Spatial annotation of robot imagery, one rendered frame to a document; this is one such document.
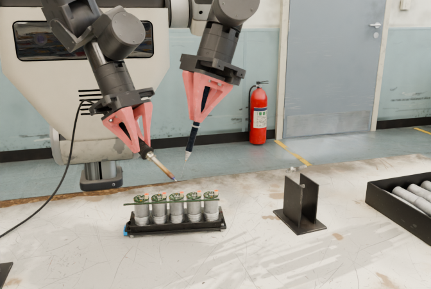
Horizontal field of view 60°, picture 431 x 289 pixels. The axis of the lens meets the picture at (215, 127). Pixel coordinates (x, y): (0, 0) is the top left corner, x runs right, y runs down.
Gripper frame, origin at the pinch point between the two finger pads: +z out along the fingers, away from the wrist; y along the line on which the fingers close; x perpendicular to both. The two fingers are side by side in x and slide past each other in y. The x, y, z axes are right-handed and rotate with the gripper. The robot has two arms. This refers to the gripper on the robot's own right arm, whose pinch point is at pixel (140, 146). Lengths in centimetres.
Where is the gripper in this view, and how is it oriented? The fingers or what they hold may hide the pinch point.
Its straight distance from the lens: 66.2
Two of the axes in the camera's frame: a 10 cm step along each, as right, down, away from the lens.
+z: 3.8, 9.2, -0.5
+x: -6.9, 3.2, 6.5
